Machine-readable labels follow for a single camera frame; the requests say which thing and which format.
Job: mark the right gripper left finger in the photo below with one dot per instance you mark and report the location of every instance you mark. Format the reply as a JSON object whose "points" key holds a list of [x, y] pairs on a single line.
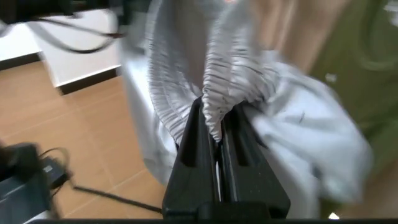
{"points": [[192, 174]]}

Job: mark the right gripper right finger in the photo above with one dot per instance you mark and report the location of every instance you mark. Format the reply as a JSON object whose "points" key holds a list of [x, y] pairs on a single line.
{"points": [[252, 180]]}

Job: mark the pale grey garment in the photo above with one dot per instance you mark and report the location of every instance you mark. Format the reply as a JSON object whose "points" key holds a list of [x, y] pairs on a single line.
{"points": [[311, 140]]}

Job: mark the green printed shirt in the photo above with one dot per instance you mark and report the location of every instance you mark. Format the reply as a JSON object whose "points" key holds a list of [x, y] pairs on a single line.
{"points": [[357, 93]]}

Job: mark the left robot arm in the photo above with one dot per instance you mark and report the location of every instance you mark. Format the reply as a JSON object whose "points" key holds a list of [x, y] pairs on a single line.
{"points": [[31, 9]]}

